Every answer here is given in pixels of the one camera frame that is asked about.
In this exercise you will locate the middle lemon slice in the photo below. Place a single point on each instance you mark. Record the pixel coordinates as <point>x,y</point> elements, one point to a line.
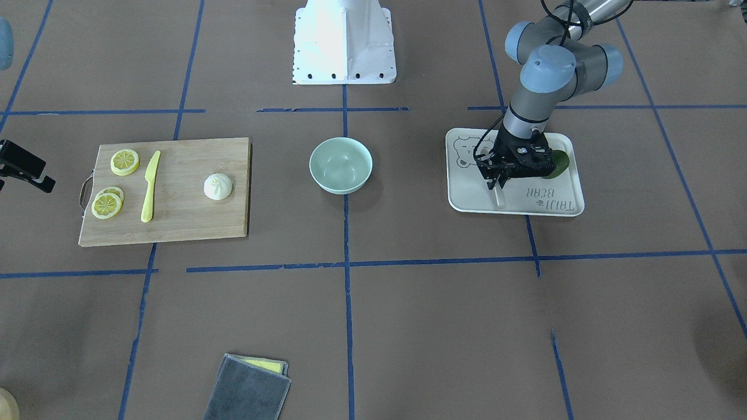
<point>112,190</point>

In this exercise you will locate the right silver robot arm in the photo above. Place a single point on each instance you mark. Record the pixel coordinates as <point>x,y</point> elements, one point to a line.
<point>7,44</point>

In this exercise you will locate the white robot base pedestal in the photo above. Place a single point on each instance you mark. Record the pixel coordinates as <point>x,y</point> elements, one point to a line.
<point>343,43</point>

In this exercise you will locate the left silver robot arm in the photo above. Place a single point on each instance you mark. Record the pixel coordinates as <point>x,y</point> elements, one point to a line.
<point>555,67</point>

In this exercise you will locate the white steamed bun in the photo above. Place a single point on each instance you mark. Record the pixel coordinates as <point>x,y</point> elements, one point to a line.
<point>217,186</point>

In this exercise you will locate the green lime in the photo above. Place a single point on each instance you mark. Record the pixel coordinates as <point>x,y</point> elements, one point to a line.
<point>561,162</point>

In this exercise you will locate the grey and yellow cloth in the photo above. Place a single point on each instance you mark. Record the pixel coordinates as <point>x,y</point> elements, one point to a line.
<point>248,387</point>

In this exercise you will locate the white rectangular tray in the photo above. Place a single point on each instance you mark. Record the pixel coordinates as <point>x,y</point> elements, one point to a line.
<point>468,192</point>

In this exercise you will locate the light green bowl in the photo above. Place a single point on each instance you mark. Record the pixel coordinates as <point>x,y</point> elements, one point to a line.
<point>340,165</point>

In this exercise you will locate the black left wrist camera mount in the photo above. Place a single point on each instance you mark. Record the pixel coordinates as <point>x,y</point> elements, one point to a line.
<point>486,162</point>

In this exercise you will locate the white ceramic spoon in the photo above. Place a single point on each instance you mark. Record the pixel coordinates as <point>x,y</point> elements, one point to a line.
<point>499,197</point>

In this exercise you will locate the bamboo cutting board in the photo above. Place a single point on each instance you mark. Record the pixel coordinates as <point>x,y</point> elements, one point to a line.
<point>181,211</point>

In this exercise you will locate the lemon slice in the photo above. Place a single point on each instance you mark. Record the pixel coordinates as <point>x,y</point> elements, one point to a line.
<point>106,206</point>
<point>124,162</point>
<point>112,190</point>

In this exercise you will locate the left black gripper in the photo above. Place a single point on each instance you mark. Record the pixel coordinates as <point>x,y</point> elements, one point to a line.
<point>505,147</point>

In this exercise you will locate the lower lemon slice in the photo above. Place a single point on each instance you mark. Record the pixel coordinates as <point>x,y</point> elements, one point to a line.
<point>106,206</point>

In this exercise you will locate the upper lemon slice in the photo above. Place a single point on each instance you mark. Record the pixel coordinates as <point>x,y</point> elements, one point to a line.
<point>124,162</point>

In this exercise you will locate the yellow plastic knife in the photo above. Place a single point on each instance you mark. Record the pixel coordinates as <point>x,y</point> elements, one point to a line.
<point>147,210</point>

